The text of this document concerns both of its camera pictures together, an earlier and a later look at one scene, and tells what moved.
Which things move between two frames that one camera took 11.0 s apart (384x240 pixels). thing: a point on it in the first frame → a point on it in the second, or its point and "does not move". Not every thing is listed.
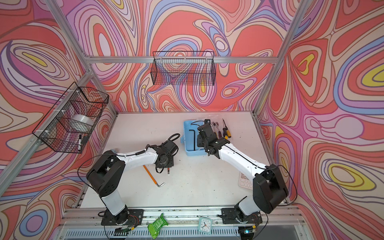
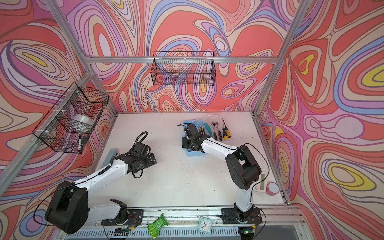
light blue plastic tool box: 190,137 does not move
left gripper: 170,165 → 149,159
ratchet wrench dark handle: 219,132 does not move
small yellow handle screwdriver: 228,132 does not move
